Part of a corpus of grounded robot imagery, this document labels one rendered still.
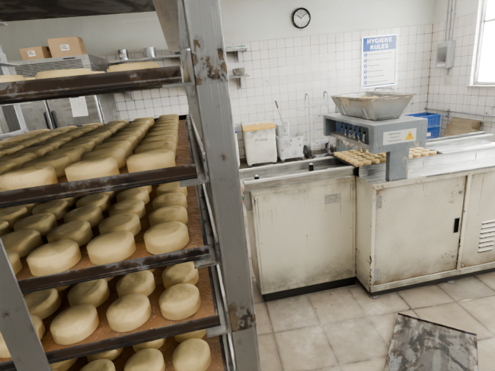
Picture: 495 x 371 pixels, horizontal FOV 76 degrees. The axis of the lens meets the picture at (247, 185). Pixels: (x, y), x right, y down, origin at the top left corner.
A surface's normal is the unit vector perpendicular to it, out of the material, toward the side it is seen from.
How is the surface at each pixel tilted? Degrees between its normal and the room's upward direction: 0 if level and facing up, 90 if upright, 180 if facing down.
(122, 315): 0
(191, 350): 0
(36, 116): 90
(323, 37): 90
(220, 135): 90
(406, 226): 90
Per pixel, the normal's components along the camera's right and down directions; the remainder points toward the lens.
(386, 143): 0.16, 0.29
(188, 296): -0.10, -0.95
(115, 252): 0.53, 0.22
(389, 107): 0.19, 0.59
